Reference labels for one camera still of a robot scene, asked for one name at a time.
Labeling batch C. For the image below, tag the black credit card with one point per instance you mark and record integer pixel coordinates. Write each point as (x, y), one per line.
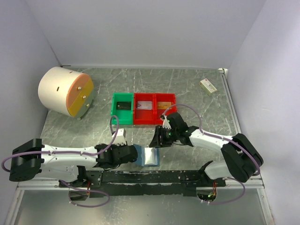
(127, 105)

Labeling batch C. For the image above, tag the blue card holder wallet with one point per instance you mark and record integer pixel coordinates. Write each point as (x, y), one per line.
(147, 157)

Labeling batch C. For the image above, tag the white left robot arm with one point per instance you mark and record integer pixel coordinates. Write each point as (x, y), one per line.
(33, 159)

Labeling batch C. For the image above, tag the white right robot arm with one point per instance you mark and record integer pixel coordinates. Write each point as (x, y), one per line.
(241, 159)

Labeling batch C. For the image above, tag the red plastic bin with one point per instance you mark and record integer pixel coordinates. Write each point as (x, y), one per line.
(144, 117)
(163, 97)

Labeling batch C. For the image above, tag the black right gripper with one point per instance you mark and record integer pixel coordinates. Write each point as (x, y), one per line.
(158, 141)

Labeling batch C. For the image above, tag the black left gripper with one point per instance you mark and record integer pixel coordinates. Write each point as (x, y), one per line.
(115, 146)

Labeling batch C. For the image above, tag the white credit card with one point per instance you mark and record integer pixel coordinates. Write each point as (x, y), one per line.
(144, 105)

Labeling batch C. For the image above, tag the green plastic bin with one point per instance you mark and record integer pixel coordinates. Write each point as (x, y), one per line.
(125, 117)

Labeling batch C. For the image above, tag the gold credit card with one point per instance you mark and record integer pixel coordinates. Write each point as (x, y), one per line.
(163, 105)

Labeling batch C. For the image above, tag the round drawer cabinet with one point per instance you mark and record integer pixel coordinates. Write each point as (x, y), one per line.
(66, 91)

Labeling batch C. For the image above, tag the small white card box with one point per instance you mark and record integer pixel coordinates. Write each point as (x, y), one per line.
(207, 86)

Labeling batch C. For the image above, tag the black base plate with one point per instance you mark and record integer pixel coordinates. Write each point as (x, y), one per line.
(119, 183)

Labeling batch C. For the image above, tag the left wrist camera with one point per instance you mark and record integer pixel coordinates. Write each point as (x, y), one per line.
(120, 139)

